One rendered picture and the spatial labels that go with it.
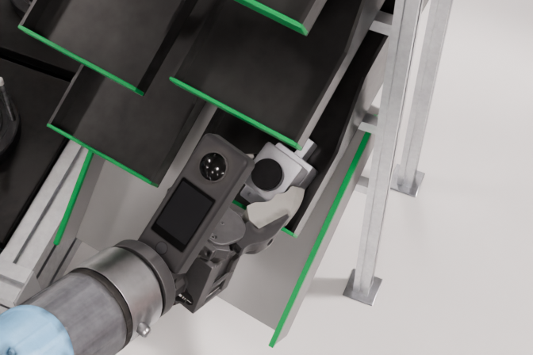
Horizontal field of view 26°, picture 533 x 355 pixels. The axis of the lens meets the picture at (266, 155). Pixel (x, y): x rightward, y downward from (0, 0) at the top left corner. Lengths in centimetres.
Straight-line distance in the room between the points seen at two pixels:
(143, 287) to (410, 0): 32
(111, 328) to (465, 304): 67
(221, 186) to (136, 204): 39
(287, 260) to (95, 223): 23
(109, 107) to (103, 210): 19
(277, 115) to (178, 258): 15
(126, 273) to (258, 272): 39
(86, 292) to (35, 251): 51
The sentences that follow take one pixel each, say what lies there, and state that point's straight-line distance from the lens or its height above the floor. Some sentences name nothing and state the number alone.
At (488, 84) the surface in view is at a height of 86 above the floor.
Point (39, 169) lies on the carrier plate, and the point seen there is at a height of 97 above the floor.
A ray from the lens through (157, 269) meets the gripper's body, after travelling 94.
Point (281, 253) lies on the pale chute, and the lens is 128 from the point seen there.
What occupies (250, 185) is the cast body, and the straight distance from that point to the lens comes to 108.
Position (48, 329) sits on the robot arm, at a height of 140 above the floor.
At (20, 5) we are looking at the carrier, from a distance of 158.
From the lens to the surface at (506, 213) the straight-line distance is 155.
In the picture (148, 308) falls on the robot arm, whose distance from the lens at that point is 93.
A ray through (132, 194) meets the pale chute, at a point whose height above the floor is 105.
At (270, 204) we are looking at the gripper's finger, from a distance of 105.
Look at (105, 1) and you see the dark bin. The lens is 106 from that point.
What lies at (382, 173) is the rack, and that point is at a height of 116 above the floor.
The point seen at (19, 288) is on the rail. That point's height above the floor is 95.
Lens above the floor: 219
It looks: 58 degrees down
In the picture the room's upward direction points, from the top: straight up
